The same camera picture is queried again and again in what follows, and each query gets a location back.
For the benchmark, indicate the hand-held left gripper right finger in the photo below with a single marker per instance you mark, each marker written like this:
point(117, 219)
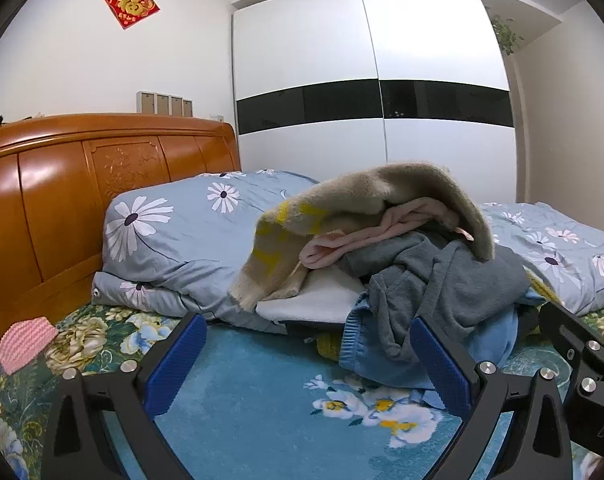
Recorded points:
point(439, 370)

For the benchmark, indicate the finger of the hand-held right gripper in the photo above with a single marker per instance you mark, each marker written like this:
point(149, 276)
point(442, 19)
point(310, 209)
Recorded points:
point(569, 332)

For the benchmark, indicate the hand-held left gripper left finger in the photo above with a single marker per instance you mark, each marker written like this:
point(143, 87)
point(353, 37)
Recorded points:
point(176, 365)

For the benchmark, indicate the beige fuzzy sweater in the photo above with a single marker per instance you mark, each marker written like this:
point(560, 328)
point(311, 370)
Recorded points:
point(352, 195)

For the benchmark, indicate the blue knit sweater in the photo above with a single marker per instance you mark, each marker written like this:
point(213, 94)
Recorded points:
point(367, 345)

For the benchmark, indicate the blue floral blanket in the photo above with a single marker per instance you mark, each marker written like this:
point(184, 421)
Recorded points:
point(252, 410)

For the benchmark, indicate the grey hoodie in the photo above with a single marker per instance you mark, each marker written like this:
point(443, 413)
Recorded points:
point(457, 280)

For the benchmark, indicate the grey-blue daisy print duvet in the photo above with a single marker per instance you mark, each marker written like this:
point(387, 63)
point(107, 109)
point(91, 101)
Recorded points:
point(181, 240)

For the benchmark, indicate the white garment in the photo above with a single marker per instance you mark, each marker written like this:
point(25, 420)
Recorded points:
point(322, 300)

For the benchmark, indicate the pink knitted cloth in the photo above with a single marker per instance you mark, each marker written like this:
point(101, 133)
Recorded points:
point(24, 345)

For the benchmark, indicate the pink garment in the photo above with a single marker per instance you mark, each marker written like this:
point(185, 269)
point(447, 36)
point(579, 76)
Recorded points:
point(407, 215)

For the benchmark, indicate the wooden headboard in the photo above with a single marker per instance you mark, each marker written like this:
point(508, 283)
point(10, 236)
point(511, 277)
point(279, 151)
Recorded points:
point(46, 200)

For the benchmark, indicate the green hanging plant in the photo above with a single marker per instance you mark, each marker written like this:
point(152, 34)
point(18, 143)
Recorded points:
point(507, 32)

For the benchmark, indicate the white wardrobe with black stripe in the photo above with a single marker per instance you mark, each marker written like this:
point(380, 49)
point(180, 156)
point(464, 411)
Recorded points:
point(332, 50)

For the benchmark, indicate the red square wall decoration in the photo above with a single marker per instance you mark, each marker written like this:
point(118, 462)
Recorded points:
point(130, 2)

